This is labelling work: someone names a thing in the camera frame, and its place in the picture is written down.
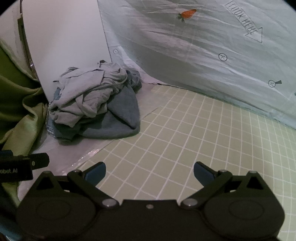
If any light grey garment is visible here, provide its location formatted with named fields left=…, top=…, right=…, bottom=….
left=49, top=61, right=128, bottom=128

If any green grid cutting mat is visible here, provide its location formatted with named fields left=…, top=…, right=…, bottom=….
left=80, top=85, right=295, bottom=240

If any olive green cloth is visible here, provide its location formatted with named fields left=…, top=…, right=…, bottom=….
left=0, top=38, right=49, bottom=207

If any dark blue-grey garment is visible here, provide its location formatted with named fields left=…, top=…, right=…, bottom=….
left=46, top=69, right=142, bottom=141

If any pale printed backdrop sheet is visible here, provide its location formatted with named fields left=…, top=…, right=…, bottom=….
left=98, top=1, right=295, bottom=128

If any white board panel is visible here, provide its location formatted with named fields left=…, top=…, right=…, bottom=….
left=21, top=0, right=111, bottom=101

